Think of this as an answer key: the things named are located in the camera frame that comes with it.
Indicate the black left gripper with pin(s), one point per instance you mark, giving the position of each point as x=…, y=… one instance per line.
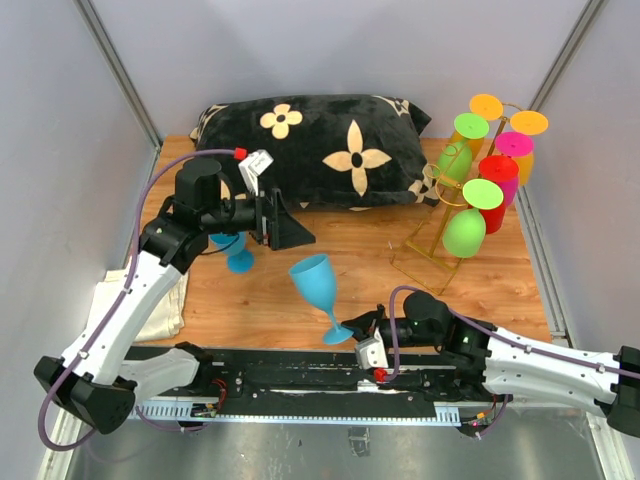
x=274, y=225

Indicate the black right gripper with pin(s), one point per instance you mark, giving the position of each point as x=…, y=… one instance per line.
x=363, y=325

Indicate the blue wine glass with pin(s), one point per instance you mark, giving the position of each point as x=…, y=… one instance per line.
x=239, y=259
x=316, y=282

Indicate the blue wine glass front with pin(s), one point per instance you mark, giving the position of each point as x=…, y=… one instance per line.
x=239, y=259

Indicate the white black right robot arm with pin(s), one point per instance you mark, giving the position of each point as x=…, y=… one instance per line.
x=496, y=361

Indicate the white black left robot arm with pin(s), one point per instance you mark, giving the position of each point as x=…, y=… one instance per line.
x=92, y=379

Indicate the green wine glass front right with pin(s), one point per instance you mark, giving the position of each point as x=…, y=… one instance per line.
x=466, y=231

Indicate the green wine glass left row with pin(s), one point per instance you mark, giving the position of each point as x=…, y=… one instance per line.
x=455, y=161

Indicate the red wine glass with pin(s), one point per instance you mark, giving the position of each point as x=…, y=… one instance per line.
x=497, y=185

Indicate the orange wine glass back left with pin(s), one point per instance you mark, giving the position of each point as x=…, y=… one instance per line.
x=485, y=107

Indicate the orange wine glass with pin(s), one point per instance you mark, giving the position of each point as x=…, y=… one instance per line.
x=528, y=124
x=485, y=107

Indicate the pink wine glass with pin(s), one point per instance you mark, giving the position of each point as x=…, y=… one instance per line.
x=515, y=149

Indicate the orange wine glass back right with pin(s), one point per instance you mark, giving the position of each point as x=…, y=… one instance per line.
x=528, y=124

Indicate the black floral plush pillow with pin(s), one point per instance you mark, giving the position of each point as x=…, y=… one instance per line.
x=345, y=151

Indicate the white folded cloth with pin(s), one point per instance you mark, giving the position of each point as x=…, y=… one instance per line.
x=164, y=319

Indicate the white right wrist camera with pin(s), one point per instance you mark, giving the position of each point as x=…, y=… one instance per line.
x=371, y=352

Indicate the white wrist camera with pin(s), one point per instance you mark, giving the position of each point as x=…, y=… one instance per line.
x=371, y=352
x=252, y=167

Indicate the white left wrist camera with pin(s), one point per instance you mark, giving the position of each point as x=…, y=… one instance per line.
x=252, y=167

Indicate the gold wire glass rack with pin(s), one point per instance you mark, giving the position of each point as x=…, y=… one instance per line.
x=421, y=255

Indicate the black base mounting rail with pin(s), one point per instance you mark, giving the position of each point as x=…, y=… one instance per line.
x=329, y=385

